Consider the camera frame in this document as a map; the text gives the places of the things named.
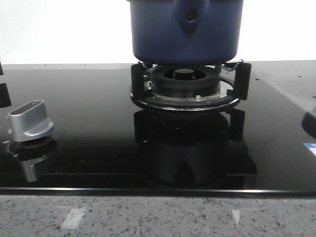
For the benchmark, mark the blue cooking pot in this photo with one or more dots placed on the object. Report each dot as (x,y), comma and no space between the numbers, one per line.
(185,32)

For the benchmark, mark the black gas burner head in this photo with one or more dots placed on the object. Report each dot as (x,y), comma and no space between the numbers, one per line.
(186,82)

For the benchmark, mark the black glass cooktop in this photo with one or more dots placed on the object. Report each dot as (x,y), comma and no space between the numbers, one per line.
(102,144)

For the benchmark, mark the silver stove control knob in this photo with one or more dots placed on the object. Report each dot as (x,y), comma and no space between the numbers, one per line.
(30,122)

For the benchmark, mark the left black pan support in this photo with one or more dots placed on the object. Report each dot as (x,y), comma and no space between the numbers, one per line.
(4,96)

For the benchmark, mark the blue sticker label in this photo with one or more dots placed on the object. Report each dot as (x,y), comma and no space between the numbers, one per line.
(311,147)

